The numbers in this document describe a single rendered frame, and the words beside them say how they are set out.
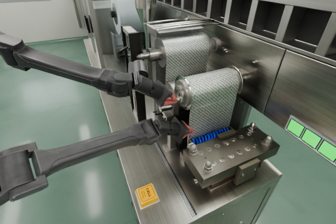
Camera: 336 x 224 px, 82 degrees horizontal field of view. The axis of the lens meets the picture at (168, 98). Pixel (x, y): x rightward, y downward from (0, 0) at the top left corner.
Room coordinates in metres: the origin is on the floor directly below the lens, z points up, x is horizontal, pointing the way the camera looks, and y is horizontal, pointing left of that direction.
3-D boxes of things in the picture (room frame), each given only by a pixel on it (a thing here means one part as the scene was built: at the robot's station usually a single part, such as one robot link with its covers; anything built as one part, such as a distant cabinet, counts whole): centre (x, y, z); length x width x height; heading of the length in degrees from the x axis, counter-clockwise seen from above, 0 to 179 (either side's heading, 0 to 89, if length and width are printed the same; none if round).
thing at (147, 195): (0.43, 0.09, 0.91); 0.07 x 0.07 x 0.02; 25
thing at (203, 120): (0.67, -0.20, 1.11); 0.23 x 0.01 x 0.18; 115
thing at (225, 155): (0.58, -0.28, 1.00); 0.40 x 0.16 x 0.06; 115
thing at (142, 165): (1.55, 0.30, 0.88); 2.52 x 0.66 x 0.04; 25
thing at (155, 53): (0.89, 0.07, 1.34); 0.06 x 0.06 x 0.06; 25
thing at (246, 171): (0.50, -0.33, 0.97); 0.10 x 0.03 x 0.11; 115
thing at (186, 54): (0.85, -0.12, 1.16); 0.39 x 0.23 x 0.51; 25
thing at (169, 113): (0.69, -0.01, 1.05); 0.06 x 0.05 x 0.31; 115
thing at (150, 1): (1.37, 0.14, 1.50); 0.14 x 0.14 x 0.06
